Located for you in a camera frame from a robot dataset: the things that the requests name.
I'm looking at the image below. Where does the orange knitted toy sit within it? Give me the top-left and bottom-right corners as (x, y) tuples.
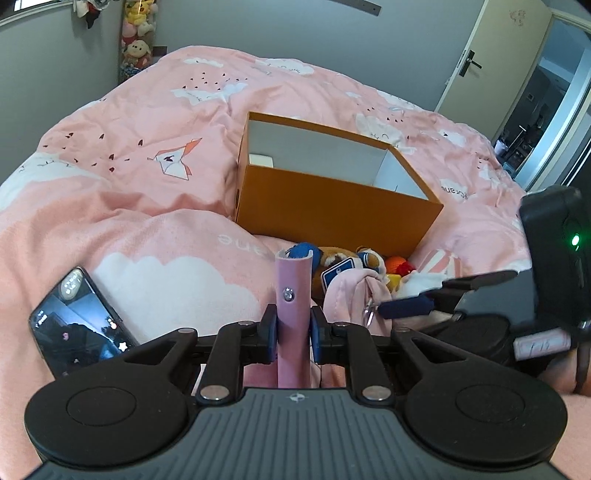
(385, 256), (417, 278)

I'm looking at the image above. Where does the black door handle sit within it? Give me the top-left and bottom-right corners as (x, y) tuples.
(459, 49), (484, 77)

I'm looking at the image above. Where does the clear tube of plush toys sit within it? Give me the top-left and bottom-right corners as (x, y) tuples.
(119, 0), (159, 84)

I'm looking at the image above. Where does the cream door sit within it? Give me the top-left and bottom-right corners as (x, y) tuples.
(434, 0), (555, 140)

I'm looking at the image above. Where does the blue tag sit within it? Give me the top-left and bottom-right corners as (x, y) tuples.
(321, 258), (363, 292)

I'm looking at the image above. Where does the brown raccoon plush toy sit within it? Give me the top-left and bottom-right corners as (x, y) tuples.
(283, 242), (387, 296)

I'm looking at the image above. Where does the grey wall socket strip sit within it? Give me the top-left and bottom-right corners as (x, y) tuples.
(339, 0), (383, 17)

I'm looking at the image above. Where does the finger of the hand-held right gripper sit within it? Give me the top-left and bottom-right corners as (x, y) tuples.
(379, 294), (467, 321)
(435, 270), (519, 293)

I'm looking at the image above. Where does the orange cardboard box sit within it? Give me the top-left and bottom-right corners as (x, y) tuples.
(233, 111), (445, 259)

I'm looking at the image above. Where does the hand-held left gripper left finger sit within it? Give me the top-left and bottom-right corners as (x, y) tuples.
(128, 305), (279, 405)

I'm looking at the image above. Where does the white pink striped plush toy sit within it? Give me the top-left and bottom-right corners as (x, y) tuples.
(397, 249), (463, 297)

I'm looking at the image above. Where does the black cable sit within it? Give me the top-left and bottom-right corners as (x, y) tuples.
(571, 323), (591, 396)

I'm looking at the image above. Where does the black smartphone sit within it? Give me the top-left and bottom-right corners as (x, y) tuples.
(28, 265), (140, 380)

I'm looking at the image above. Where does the pink printed blanket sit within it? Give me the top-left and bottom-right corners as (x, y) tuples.
(0, 45), (591, 480)

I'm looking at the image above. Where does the pile of clothes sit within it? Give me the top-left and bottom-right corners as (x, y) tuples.
(71, 0), (110, 29)

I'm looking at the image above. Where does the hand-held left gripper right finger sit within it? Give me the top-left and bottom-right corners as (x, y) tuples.
(310, 305), (463, 403)

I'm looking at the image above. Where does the window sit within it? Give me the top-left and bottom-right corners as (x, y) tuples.
(0, 0), (75, 26)

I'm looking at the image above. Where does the small pink bag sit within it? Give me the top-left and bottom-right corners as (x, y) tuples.
(274, 248), (394, 390)

